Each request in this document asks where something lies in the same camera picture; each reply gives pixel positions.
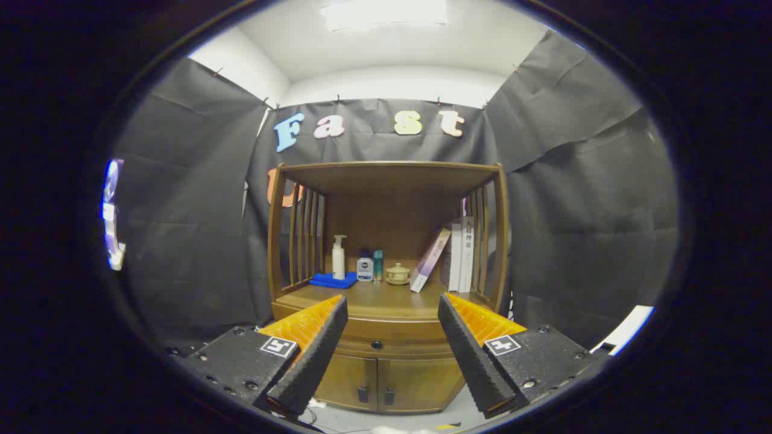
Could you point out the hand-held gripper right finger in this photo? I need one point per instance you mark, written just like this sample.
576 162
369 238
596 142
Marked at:
473 355

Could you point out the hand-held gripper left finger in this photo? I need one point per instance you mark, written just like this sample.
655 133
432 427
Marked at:
313 355

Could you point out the wooden drawer with black knob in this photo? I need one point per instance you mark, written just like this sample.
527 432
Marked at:
392 334

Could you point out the wooden countertop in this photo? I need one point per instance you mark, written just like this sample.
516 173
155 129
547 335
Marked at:
386 298

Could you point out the wooden cabinet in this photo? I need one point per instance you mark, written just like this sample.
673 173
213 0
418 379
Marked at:
392 205

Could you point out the folded blue cloth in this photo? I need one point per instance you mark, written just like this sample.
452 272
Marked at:
329 281

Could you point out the dark patterned book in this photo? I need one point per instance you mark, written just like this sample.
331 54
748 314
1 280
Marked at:
445 268

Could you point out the white pump bottle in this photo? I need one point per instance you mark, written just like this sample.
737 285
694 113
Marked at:
338 262

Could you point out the plain white book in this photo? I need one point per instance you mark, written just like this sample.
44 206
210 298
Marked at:
455 259

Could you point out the white bottle with blue cap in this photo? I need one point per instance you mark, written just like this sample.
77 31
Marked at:
364 268

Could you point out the white book with black characters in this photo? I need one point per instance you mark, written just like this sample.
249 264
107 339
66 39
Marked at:
467 253

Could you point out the leaning purple white book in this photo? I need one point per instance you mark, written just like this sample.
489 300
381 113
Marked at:
428 262

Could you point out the beige lidded teacup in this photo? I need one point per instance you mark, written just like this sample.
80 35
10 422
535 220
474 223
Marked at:
398 275

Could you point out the slim teal bottle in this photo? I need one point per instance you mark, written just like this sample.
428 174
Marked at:
378 265

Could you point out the black backdrop cloth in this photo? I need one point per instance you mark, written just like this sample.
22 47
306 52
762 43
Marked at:
181 211

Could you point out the ceiling light panel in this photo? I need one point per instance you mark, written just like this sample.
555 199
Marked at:
386 13

